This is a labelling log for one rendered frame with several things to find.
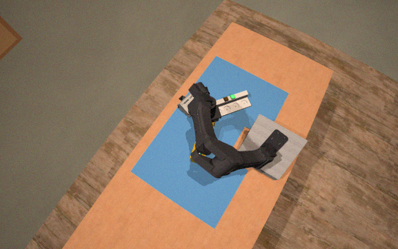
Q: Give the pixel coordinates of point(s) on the blue flat mat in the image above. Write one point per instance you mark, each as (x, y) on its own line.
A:
(166, 163)

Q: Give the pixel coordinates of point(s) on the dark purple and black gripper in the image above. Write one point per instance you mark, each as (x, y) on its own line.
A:
(216, 115)

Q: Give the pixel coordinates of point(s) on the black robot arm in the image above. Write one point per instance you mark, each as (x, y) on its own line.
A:
(227, 158)

